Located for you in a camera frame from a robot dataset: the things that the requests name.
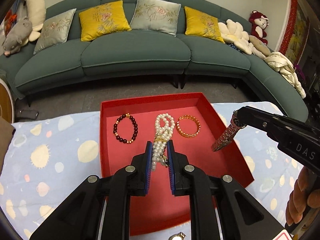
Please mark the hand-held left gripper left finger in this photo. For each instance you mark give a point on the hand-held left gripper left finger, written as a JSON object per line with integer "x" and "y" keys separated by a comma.
{"x": 149, "y": 165}

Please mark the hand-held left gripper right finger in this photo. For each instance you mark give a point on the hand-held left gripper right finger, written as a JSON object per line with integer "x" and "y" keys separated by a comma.
{"x": 171, "y": 167}

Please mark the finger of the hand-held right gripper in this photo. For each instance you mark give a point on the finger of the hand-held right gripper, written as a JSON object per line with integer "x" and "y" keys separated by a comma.
{"x": 255, "y": 118}

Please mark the silver metal wristwatch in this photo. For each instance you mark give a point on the silver metal wristwatch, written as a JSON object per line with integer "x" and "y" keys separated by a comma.
{"x": 225, "y": 137}

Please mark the red cardboard box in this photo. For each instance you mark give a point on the red cardboard box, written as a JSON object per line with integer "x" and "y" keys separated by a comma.
{"x": 207, "y": 155}

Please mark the person's right hand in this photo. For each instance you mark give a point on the person's right hand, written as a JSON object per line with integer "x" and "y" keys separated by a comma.
{"x": 298, "y": 200}

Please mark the cream satin blanket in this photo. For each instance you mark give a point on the cream satin blanket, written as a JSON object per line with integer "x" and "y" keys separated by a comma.
{"x": 282, "y": 66}

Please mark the purple flowers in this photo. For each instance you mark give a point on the purple flowers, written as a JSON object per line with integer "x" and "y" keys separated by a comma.
{"x": 300, "y": 72}

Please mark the small gold-tone wristwatch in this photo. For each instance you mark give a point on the small gold-tone wristwatch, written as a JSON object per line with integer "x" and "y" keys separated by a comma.
{"x": 176, "y": 237}

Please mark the beige plush cushion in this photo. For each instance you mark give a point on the beige plush cushion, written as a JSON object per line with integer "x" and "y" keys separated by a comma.
{"x": 260, "y": 46}

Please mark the white flower-shaped cushion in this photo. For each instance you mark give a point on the white flower-shaped cushion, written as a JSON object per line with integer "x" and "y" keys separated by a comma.
{"x": 233, "y": 33}

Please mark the red monkey plush toy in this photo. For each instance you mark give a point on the red monkey plush toy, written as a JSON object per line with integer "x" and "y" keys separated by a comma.
{"x": 260, "y": 25}

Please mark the red and white card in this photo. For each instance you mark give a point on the red and white card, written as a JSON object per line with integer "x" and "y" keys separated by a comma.
{"x": 283, "y": 235}

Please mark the blue printed blanket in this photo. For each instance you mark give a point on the blue printed blanket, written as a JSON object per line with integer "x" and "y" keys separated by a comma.
{"x": 50, "y": 155}

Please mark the yellow floral cushion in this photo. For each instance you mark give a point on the yellow floral cushion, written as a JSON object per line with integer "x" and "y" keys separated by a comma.
{"x": 103, "y": 20}
{"x": 203, "y": 25}

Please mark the teal curved sofa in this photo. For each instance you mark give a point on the teal curved sofa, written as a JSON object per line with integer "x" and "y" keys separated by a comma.
{"x": 135, "y": 52}

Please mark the black object on floor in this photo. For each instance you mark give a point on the black object on floor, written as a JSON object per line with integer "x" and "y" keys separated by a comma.
{"x": 28, "y": 114}

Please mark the grey floral cushion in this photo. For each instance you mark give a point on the grey floral cushion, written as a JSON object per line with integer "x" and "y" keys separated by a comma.
{"x": 156, "y": 15}
{"x": 53, "y": 33}

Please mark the brown cloth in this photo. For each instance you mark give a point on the brown cloth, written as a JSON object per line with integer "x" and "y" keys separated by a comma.
{"x": 6, "y": 140}

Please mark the round wooden board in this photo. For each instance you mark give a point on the round wooden board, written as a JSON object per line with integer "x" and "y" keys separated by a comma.
{"x": 5, "y": 102}

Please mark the grey pig plush toy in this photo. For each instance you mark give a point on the grey pig plush toy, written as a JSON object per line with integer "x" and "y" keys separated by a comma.
{"x": 18, "y": 36}

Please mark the white long plush toy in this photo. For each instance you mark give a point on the white long plush toy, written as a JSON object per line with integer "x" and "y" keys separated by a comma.
{"x": 36, "y": 10}

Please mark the red framed wall hanging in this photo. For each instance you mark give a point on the red framed wall hanging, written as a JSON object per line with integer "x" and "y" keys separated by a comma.
{"x": 293, "y": 30}

